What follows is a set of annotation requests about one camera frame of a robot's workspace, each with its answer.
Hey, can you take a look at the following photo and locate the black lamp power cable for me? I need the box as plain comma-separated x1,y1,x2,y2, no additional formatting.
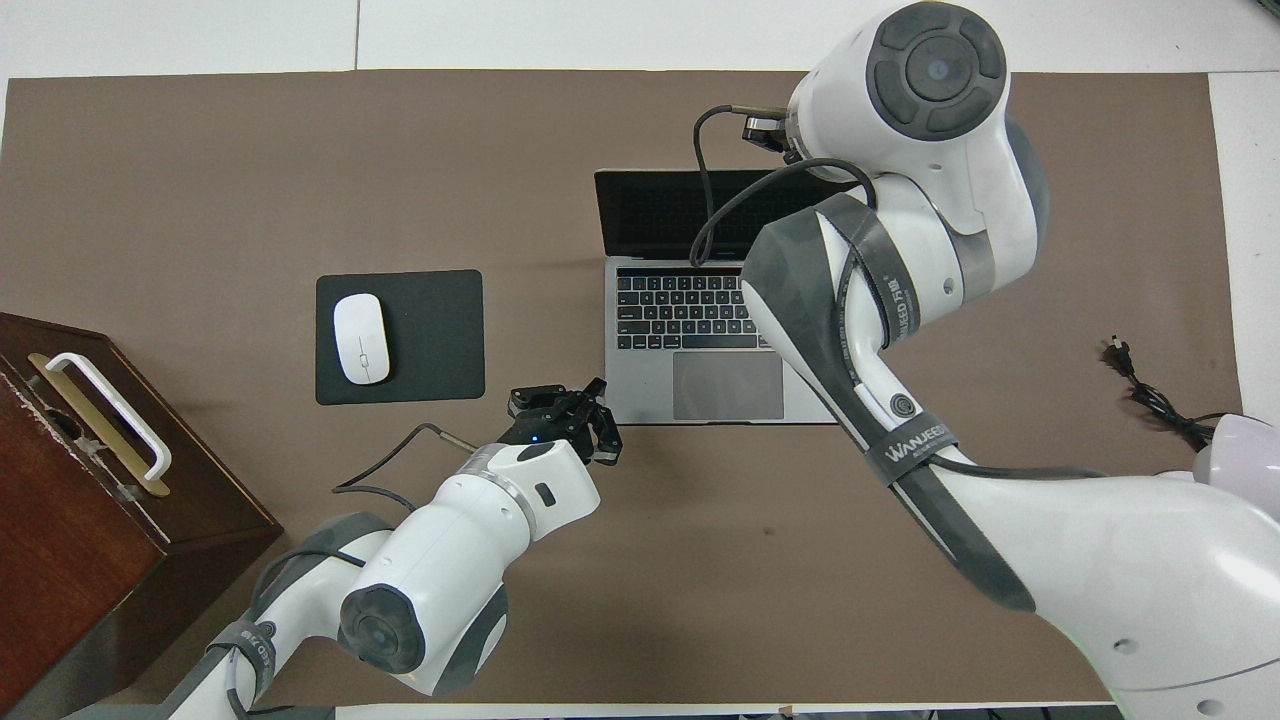
1100,337,1241,451

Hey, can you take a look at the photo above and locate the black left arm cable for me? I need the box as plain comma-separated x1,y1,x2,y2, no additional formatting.
331,422,481,513

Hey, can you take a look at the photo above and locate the white computer mouse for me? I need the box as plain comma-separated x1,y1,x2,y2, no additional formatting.
333,293,392,385

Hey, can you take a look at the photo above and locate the brown paper table mat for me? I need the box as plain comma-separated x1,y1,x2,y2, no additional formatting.
0,68,1244,707

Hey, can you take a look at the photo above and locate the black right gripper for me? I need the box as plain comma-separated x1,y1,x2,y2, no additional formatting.
742,116,793,153

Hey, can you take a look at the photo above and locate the silver laptop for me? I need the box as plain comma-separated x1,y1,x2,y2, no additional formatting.
594,168,873,426

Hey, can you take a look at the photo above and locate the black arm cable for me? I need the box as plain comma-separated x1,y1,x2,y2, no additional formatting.
688,104,1106,481
331,422,481,513

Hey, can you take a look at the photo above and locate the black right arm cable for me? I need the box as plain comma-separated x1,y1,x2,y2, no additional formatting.
688,104,1106,481

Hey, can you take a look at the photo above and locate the white desk lamp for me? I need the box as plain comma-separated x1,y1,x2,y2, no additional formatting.
1191,413,1280,494

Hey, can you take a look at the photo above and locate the black mouse pad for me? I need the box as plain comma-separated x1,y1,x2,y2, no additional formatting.
315,269,486,406

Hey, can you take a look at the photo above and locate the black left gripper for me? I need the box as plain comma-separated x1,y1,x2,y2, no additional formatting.
498,377,624,467

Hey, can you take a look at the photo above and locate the dark brown wooden box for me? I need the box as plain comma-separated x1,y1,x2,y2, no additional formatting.
0,312,285,717

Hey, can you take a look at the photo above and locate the white box handle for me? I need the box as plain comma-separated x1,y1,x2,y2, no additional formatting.
45,352,173,481

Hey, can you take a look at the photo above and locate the brass handle plate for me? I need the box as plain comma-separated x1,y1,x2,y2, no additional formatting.
27,352,172,499

